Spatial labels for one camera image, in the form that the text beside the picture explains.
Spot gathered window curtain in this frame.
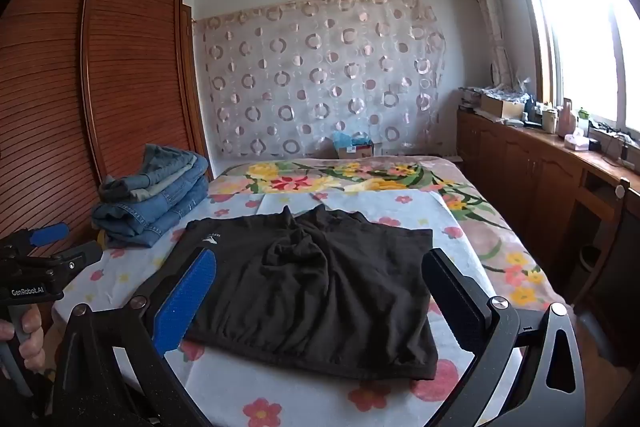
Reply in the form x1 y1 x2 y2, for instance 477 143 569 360
461 0 517 88

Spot dark wooden chair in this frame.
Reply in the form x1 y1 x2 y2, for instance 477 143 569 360
570 177 640 364

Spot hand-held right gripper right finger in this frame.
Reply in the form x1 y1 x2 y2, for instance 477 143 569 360
421 248 587 427

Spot cardboard box with blue bag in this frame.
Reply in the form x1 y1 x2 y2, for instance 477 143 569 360
332 131 374 160

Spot wooden cabinet counter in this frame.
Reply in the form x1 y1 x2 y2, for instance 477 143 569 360
456 106 640 289

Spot person's left hand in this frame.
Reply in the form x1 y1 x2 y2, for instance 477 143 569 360
0 308 46 358

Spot wooden slatted wardrobe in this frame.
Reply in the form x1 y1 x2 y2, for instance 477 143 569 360
0 0 212 343

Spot brown cardboard box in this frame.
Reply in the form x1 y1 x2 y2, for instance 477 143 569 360
480 94 527 120

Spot window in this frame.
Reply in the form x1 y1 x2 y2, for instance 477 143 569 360
504 0 640 134

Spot dark blue folded jeans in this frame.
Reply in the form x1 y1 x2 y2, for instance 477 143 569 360
92 177 210 249

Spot light blue folded jeans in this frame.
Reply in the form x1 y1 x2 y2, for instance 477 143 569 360
98 144 209 204

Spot white floral bed sheet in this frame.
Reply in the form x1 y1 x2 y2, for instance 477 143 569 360
54 191 507 427

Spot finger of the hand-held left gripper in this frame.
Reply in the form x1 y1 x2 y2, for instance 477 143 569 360
1 223 70 258
47 241 104 282

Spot circle-patterned sheer curtain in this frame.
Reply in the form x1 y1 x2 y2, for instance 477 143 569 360
192 0 447 159

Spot pink floral blanket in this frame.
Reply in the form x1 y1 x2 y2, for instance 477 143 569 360
206 155 569 309

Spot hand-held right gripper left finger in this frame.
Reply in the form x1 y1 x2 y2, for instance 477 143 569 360
52 247 221 427

